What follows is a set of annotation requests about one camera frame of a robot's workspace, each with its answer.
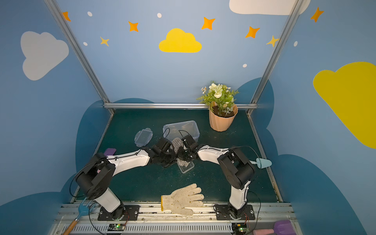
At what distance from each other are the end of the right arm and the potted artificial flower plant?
0.30 meters

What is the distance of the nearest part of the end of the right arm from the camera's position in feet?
2.36

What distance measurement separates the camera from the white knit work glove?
77cm

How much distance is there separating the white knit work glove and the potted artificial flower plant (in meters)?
0.46
